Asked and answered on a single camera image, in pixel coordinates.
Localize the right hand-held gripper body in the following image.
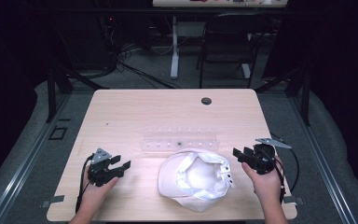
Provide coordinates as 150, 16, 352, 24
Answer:
238, 137, 293, 175

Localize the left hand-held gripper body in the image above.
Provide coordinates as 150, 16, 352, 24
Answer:
87, 147, 121, 188

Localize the white baseball cap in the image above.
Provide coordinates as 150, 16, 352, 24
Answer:
157, 147, 236, 214

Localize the person's left hand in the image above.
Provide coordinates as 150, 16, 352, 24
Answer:
79, 165, 120, 210

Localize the person's right hand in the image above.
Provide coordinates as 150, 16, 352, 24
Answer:
241, 156, 285, 204

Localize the grey tape strip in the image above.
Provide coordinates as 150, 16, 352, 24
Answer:
40, 194, 66, 209
282, 195, 306, 207

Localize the clear acrylic rack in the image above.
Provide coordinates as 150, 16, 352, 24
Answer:
142, 125, 221, 154

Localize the black metal stand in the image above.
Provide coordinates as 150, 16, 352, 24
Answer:
254, 63, 312, 127
44, 64, 110, 124

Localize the black chair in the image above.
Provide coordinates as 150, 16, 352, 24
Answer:
196, 11, 272, 90

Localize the white desk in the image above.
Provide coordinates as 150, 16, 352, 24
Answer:
151, 0, 289, 80

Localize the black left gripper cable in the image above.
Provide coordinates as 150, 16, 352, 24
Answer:
75, 154, 95, 215

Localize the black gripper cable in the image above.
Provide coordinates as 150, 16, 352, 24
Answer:
75, 154, 95, 215
269, 133, 300, 205

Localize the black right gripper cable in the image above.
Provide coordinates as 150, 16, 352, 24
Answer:
269, 133, 300, 205

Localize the aluminium floor rail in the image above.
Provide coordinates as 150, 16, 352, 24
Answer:
0, 92, 73, 224
287, 92, 358, 224

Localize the bundle of black floor cables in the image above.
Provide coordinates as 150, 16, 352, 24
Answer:
96, 13, 183, 91

